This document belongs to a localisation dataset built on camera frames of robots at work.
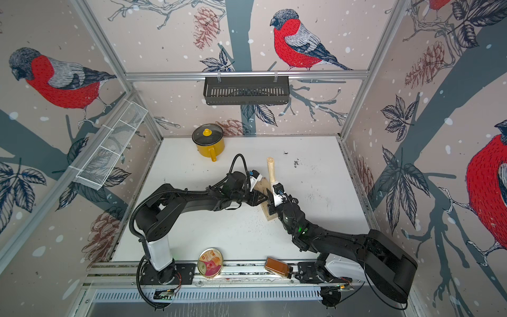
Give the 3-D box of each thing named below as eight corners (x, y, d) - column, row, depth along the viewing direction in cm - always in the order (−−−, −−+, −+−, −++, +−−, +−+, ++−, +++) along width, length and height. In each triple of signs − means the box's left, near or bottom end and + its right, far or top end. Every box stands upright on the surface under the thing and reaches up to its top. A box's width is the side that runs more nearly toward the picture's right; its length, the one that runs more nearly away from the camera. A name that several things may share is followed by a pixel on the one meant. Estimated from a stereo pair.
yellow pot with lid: (193, 161, 109) (187, 148, 101) (200, 136, 122) (195, 123, 114) (221, 161, 109) (218, 148, 101) (225, 136, 122) (223, 123, 113)
